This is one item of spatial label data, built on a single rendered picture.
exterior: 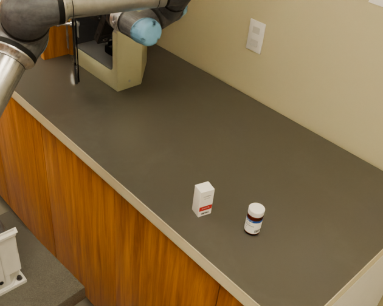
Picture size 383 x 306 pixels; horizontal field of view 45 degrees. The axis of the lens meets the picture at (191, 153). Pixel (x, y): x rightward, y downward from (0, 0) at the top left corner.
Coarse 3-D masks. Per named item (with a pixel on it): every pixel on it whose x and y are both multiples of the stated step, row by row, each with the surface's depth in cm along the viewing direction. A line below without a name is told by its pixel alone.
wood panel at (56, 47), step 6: (54, 30) 183; (60, 30) 185; (54, 36) 185; (60, 36) 187; (48, 42) 184; (54, 42) 186; (60, 42) 188; (66, 42) 190; (48, 48) 186; (54, 48) 187; (60, 48) 189; (66, 48) 191; (42, 54) 187; (48, 54) 187; (54, 54) 189; (60, 54) 191; (66, 54) 193
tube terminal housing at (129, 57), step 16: (112, 32) 160; (112, 48) 164; (128, 48) 165; (144, 48) 178; (80, 64) 185; (96, 64) 176; (112, 64) 168; (128, 64) 169; (144, 64) 185; (112, 80) 171; (128, 80) 173
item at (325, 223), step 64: (64, 64) 186; (192, 64) 196; (64, 128) 150; (128, 128) 153; (192, 128) 157; (256, 128) 161; (128, 192) 129; (192, 192) 131; (256, 192) 133; (320, 192) 136; (192, 256) 116; (256, 256) 114; (320, 256) 116
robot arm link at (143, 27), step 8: (120, 16) 129; (128, 16) 128; (136, 16) 127; (144, 16) 127; (152, 16) 127; (120, 24) 129; (128, 24) 127; (136, 24) 125; (144, 24) 124; (152, 24) 125; (128, 32) 128; (136, 32) 125; (144, 32) 124; (152, 32) 126; (160, 32) 128; (136, 40) 128; (144, 40) 126; (152, 40) 128
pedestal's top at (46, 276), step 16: (16, 224) 115; (16, 240) 111; (32, 240) 111; (32, 256) 108; (48, 256) 108; (32, 272) 104; (48, 272) 104; (64, 272) 105; (16, 288) 100; (32, 288) 101; (48, 288) 101; (64, 288) 101; (80, 288) 102; (0, 304) 97; (16, 304) 97; (32, 304) 98; (48, 304) 98; (64, 304) 100
